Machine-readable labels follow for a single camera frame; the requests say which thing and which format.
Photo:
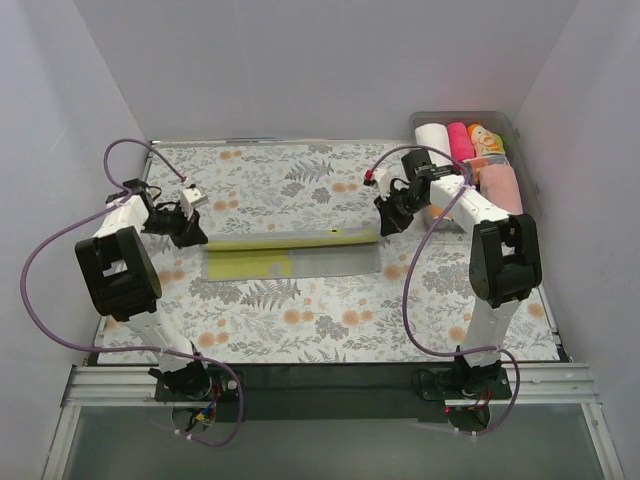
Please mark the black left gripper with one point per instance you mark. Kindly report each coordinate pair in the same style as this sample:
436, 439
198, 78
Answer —
185, 228

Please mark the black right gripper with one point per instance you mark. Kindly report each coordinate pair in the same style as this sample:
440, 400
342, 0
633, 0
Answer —
391, 212

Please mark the yellow and grey cloths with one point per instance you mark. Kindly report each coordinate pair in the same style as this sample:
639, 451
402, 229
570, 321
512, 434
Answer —
292, 255

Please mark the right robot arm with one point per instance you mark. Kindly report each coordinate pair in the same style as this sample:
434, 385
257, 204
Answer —
504, 263

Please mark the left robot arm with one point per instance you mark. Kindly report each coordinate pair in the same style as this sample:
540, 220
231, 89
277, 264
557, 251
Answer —
124, 284

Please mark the clear plastic bin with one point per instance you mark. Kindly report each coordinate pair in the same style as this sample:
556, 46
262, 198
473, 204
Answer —
497, 123

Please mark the white rolled towel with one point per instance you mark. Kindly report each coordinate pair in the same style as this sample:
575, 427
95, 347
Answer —
436, 136

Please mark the hot pink rolled towel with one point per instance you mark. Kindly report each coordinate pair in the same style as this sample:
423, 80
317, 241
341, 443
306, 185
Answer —
461, 147

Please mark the small patterned rolled towel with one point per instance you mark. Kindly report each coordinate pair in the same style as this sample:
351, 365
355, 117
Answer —
476, 164

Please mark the light pink rolled towel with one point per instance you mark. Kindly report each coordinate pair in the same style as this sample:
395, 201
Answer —
499, 185

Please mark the orange cartoon rolled towel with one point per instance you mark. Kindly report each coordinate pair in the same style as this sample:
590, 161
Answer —
484, 141

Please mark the floral table mat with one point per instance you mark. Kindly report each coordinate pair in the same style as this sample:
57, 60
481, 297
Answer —
419, 303

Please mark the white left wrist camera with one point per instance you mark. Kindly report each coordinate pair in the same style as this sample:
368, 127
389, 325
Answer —
191, 198

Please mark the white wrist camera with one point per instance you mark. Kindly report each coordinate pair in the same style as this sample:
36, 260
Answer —
381, 181
191, 198

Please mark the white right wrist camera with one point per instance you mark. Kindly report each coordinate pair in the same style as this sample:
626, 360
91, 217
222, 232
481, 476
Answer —
381, 181

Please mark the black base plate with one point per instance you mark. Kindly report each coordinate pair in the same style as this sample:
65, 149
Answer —
428, 405

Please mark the aluminium frame rail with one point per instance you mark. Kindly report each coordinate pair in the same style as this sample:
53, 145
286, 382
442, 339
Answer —
543, 383

